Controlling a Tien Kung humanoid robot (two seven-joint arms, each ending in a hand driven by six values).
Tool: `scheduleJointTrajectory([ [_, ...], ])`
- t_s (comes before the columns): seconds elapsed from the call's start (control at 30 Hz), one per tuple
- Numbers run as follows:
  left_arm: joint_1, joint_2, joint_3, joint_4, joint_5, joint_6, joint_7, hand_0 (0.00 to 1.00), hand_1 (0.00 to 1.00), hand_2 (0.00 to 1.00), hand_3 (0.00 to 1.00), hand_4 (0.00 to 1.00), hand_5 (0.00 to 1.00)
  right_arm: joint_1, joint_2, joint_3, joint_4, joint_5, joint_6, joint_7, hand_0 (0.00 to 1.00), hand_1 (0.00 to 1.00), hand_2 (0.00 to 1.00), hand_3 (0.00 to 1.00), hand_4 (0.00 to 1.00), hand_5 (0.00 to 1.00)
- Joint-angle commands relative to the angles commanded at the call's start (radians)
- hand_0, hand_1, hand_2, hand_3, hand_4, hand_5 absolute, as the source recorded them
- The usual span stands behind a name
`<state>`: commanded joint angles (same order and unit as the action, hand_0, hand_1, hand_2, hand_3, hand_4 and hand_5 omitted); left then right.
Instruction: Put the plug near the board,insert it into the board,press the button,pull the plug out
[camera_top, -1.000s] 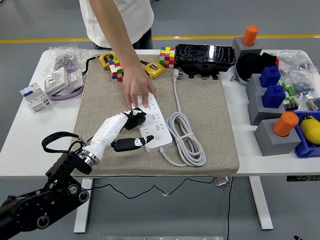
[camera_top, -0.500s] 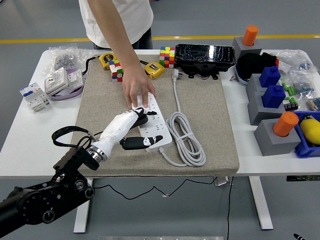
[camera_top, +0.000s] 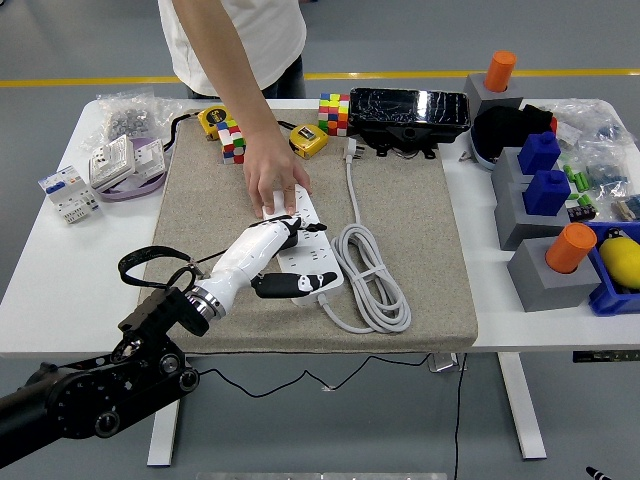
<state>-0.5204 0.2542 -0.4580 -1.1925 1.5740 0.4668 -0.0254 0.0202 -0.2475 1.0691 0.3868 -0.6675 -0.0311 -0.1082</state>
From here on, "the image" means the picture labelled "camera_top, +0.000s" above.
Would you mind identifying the purple tape roll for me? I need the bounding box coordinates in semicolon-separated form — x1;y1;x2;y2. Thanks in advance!
92;137;169;203

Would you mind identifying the black table control panel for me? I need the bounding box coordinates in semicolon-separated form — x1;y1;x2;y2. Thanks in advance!
572;351;640;363

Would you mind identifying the white switch plate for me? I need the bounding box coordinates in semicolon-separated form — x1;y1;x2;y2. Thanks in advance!
133;139;166;174

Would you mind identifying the clear bag of blue parts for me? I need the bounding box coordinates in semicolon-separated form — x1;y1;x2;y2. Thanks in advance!
582;142;632;199

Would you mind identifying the white wall socket panel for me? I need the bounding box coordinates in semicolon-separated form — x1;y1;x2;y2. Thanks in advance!
88;133;137;190

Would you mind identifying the small black block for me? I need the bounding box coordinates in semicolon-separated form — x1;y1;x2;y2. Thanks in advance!
567;202;597;224

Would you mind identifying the yellow toy fruit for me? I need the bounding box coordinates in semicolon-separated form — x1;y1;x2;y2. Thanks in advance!
598;237;640;291

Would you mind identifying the white blue circuit breaker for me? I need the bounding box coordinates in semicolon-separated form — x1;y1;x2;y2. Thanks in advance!
38;164;104;225

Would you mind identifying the clear bag of small parts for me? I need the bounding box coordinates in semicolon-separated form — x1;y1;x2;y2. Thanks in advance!
547;98;634;151

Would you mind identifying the orange cylinder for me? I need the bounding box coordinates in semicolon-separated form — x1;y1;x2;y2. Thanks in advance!
483;49;519;94
544;222;599;275

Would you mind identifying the clear bag of connectors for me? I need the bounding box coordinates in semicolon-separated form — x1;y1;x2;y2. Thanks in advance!
612;193;640;221

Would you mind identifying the hanging black cable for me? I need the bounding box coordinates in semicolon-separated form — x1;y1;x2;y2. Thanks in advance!
452;352;469;480

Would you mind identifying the blue block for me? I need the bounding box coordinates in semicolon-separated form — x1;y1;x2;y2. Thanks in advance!
522;169;572;217
517;130;562;176

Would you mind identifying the thin black adapter cord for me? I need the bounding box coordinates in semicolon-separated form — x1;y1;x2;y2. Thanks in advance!
187;212;436;400

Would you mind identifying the white power strip cable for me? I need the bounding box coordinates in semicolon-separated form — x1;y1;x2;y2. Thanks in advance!
317;138;414;335

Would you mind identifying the blue plastic bin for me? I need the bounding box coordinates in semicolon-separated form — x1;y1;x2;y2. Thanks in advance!
582;219;640;319

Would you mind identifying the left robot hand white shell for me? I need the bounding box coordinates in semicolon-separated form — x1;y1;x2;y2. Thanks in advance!
196;215;340;315

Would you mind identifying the white power strip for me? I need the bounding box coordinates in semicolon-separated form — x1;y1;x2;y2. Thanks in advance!
261;183;346;307

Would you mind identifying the metal bracket under table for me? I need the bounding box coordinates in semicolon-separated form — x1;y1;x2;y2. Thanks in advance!
428;352;469;374

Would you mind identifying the clear bag of metal nuts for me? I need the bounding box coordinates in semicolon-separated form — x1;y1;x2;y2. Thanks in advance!
79;87;186;151

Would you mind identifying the black cap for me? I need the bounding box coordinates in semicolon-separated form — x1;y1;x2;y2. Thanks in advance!
472;103;559;161

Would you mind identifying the white blue round device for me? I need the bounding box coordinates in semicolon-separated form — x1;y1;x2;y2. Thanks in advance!
468;124;501;174

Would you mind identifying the person's right hand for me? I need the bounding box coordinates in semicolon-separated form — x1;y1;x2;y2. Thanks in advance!
242;133;314;220

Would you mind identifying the yellow tape measure square label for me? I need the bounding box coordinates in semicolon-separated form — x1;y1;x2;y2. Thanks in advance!
277;119;330;160

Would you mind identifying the grey-brown fabric mat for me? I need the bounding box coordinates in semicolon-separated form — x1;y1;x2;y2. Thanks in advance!
139;107;479;354

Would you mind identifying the person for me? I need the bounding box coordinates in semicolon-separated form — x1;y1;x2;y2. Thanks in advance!
157;0;307;99

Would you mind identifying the tall colourful puzzle cube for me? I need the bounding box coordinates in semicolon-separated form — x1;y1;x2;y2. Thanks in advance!
318;92;352;137

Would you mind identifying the yellow tape measure round label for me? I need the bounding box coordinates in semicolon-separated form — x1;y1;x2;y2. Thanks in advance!
167;104;236;150

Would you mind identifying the grey block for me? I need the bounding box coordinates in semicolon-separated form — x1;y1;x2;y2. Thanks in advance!
491;147;539;201
493;182;571;251
463;73;525;121
506;238;603;314

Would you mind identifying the white table leg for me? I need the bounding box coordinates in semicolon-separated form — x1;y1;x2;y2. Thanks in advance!
146;357;189;467
497;352;549;461

